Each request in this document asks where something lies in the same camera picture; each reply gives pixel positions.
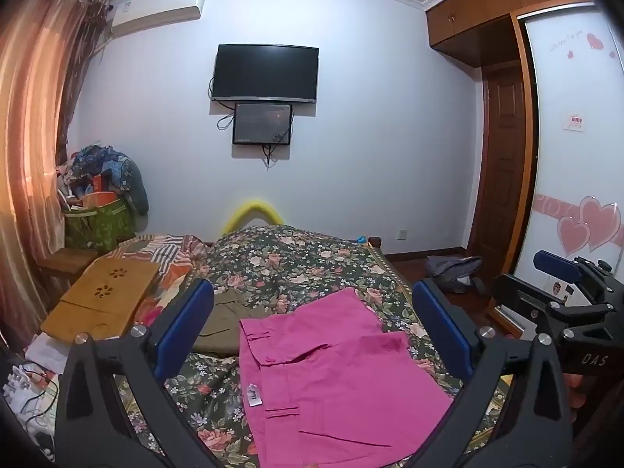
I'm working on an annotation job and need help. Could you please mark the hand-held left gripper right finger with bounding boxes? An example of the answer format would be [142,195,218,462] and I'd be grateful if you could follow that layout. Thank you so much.
[412,278,574,468]

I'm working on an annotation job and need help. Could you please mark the wall-mounted black television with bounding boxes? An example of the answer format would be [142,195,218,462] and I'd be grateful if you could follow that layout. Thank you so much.
[211,44,320,105]

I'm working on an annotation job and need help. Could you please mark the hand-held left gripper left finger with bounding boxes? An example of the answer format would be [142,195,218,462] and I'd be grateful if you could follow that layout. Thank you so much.
[55,279,230,468]

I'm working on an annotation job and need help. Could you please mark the wooden lap table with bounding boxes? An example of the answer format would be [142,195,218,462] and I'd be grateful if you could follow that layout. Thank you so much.
[41,257,161,343]

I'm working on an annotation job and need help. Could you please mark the pile of blue clothes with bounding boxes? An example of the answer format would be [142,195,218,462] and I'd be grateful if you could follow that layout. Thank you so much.
[56,144,149,215]

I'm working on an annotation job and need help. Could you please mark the yellow foam tube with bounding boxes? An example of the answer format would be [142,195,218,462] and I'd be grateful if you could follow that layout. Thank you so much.
[222,198,286,235]

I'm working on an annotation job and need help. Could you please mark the white air conditioner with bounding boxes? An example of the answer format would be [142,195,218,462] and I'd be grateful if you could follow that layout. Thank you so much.
[108,0,206,37]

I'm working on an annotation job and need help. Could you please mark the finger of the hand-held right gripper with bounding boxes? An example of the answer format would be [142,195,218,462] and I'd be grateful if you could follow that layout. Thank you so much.
[491,273,569,325]
[533,250,593,284]

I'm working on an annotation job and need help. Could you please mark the floral bedspread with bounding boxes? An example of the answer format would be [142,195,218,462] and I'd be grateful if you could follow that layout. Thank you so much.
[110,224,512,468]

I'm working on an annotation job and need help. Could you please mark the olive green pants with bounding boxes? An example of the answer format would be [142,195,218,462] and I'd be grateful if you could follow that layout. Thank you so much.
[191,287,275,356]

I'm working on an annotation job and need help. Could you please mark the small black wall monitor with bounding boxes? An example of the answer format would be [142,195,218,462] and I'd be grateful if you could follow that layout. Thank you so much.
[232,102,294,146]

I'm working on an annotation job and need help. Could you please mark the pink curtain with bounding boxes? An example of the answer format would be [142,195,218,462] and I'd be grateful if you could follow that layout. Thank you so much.
[0,0,112,352]

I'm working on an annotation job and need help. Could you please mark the wooden wardrobe with heart stickers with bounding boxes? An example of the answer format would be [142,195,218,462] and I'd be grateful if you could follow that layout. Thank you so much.
[424,0,624,325]

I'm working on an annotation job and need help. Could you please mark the black monitor cable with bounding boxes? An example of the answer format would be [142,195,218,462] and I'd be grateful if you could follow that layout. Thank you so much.
[263,129,289,171]

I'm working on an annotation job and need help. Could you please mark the brown wooden door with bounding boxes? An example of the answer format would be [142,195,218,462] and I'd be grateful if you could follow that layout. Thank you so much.
[468,61,528,255]

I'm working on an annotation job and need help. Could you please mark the wooden stool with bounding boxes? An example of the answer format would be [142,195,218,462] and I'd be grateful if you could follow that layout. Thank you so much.
[38,248,99,281]

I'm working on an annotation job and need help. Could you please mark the grey backpack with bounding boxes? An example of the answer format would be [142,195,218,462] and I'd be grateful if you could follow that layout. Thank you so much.
[425,255,488,296]

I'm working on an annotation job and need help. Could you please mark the orange box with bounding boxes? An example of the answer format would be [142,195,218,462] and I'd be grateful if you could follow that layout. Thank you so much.
[80,174,121,211]

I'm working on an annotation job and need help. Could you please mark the white power strip with cables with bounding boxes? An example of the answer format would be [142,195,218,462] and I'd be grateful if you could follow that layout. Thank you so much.
[0,361,60,432]

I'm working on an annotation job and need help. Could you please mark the black television cable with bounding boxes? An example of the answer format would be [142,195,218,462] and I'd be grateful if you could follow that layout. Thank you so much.
[209,75,236,131]

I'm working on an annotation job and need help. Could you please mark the pink pants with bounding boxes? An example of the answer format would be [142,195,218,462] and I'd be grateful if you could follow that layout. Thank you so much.
[239,287,455,467]

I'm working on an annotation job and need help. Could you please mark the green fabric bag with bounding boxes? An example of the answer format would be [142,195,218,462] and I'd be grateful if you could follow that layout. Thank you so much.
[62,197,136,254]

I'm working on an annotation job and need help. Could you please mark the striped patterned blanket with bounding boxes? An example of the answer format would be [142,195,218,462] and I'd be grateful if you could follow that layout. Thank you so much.
[97,234,211,325]

